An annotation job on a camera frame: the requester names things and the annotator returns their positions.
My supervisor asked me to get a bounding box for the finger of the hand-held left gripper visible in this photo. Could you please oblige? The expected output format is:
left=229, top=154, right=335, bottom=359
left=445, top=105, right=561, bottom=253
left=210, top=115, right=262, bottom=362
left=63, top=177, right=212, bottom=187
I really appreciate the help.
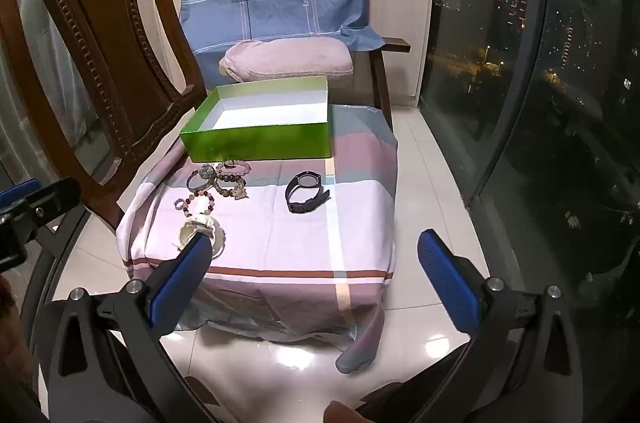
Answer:
left=15, top=178, right=82, bottom=234
left=0, top=179, right=42, bottom=210

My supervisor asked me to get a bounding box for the dark wooden armchair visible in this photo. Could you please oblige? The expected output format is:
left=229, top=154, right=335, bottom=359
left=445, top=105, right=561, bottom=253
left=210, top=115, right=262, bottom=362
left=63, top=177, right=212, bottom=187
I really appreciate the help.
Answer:
left=350, top=36, right=412, bottom=119

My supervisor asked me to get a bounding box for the dark grey bead bracelet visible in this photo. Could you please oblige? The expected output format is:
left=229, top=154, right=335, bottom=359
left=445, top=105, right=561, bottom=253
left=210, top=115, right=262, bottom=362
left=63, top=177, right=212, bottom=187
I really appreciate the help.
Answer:
left=186, top=170, right=218, bottom=199

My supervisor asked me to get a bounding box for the green cardboard box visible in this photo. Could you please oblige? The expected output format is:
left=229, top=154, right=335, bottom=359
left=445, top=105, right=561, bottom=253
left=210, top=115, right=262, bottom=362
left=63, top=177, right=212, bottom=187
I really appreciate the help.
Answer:
left=179, top=76, right=332, bottom=163

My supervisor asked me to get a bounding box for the carved wooden chair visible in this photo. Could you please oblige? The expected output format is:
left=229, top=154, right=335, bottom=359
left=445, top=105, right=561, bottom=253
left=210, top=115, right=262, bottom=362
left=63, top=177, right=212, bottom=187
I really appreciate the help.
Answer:
left=0, top=0, right=208, bottom=229

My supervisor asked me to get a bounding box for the pink pillow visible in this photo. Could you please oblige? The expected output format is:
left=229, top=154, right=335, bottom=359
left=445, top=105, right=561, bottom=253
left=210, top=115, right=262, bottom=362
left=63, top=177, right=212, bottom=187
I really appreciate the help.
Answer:
left=218, top=37, right=355, bottom=83

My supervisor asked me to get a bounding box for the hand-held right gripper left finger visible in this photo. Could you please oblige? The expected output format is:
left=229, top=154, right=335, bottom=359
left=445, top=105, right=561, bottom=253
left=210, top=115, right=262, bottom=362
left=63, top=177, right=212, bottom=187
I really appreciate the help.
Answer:
left=47, top=233, right=221, bottom=423

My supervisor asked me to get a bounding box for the red and white bead bracelet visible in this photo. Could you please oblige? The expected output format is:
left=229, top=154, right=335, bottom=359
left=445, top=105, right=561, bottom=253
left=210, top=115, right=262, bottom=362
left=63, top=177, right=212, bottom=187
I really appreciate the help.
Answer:
left=182, top=193, right=217, bottom=219

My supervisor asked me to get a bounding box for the dark framed glass window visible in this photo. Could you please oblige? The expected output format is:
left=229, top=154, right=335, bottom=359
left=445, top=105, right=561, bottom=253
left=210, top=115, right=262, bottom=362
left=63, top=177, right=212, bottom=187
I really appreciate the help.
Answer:
left=415, top=0, right=640, bottom=423

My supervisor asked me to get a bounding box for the black wristwatch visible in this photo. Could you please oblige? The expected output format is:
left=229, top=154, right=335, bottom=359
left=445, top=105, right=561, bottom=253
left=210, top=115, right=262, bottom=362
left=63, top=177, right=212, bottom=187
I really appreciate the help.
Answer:
left=285, top=172, right=332, bottom=215

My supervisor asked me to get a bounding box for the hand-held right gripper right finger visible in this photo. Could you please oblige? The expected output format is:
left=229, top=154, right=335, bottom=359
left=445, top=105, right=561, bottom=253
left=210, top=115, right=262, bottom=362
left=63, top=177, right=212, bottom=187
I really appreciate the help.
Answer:
left=416, top=229, right=586, bottom=423

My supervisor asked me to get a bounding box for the pink plaid cloth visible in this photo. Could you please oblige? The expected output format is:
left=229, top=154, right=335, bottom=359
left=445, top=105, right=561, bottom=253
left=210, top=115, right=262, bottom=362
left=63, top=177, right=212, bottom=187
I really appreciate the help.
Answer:
left=116, top=103, right=400, bottom=375

